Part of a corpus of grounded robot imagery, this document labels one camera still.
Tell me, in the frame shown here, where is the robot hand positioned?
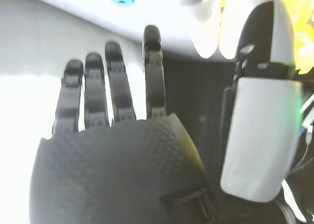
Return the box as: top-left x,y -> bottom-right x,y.
28,0 -> 304,224

